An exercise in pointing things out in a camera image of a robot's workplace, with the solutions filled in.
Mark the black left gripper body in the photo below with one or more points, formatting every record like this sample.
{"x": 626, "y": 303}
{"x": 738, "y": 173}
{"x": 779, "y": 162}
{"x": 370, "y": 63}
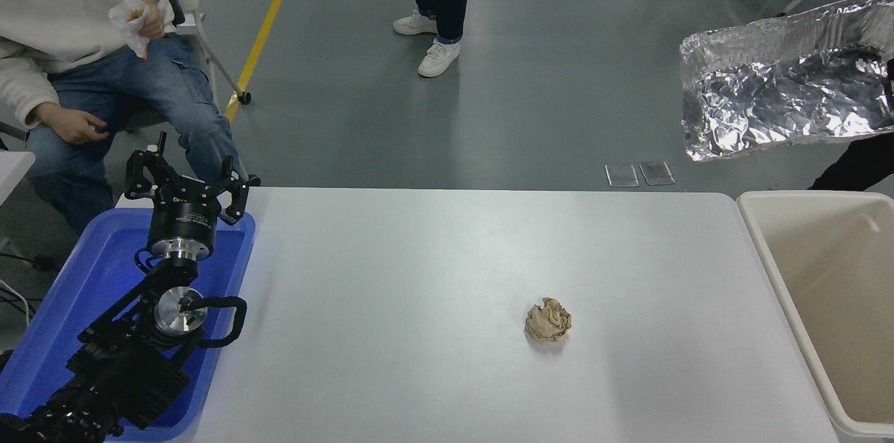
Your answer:
{"x": 183, "y": 219}

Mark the white tissue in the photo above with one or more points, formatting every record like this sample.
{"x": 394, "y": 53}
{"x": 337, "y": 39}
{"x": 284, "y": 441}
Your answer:
{"x": 126, "y": 17}

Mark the silver foil tray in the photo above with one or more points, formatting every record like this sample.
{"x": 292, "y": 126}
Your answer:
{"x": 782, "y": 93}

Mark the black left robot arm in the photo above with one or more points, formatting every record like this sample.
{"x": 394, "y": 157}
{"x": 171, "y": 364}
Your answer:
{"x": 119, "y": 366}

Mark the silver floor plate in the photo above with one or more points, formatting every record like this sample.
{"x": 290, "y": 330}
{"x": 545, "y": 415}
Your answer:
{"x": 621, "y": 175}
{"x": 656, "y": 173}

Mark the seated person's right hand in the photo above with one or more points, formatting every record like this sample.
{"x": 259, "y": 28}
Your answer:
{"x": 66, "y": 125}

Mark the seated person's left hand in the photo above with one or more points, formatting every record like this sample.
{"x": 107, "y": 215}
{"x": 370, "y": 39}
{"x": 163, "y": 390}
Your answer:
{"x": 150, "y": 10}

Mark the seated person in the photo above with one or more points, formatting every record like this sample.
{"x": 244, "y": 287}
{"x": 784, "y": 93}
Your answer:
{"x": 84, "y": 80}

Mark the blue plastic tray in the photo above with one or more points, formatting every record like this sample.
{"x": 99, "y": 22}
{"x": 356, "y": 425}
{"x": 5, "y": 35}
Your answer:
{"x": 77, "y": 275}

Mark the grey chair with white legs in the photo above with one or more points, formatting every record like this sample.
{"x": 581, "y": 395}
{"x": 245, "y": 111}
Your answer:
{"x": 202, "y": 31}

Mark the crumpled tan paper ball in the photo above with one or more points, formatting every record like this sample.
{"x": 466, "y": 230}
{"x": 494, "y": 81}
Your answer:
{"x": 548, "y": 321}

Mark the large pale bin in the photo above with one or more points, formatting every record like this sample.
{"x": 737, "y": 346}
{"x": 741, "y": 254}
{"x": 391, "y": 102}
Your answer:
{"x": 838, "y": 289}

